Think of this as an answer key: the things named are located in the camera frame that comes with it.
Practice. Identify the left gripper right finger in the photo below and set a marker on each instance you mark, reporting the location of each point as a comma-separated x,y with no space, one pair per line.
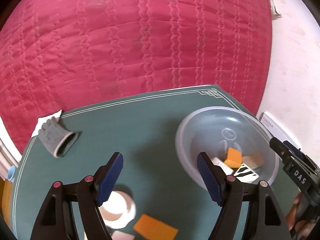
265,219

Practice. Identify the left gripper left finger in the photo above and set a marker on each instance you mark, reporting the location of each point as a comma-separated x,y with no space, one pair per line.
55,219

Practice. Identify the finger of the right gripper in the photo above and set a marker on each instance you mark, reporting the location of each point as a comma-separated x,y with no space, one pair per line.
293,166
299,154

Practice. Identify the white plastic cap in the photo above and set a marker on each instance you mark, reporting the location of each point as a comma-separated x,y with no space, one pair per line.
118,210

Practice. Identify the beige wooden block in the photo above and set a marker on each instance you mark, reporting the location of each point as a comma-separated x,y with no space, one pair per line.
253,161

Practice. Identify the zebra striped white block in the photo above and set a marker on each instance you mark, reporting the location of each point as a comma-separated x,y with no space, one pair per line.
245,174

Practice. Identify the orange cube block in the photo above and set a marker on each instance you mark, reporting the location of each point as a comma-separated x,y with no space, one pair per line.
233,158

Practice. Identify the pink white block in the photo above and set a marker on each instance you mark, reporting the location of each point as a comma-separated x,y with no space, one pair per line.
119,235

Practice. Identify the white blue block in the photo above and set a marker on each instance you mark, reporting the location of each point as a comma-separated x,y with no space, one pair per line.
227,170

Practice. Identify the light blue cup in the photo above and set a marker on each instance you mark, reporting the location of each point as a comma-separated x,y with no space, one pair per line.
11,174

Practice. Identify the clear plastic bowl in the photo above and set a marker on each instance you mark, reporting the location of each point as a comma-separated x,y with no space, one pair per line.
215,129

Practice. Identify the white paper scrap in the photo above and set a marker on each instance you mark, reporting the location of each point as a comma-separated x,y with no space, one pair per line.
43,120

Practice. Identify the green table mat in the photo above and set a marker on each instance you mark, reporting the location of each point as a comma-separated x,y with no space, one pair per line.
142,128

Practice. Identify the pink quilted bedspread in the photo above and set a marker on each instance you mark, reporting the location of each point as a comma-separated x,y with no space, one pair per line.
64,54

